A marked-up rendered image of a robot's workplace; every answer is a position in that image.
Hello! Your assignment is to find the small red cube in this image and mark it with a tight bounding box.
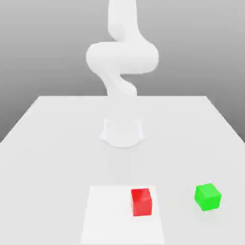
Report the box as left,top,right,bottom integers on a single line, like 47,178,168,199
131,188,153,217

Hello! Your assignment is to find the small green cube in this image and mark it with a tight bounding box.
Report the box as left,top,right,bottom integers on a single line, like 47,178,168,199
194,183,223,212

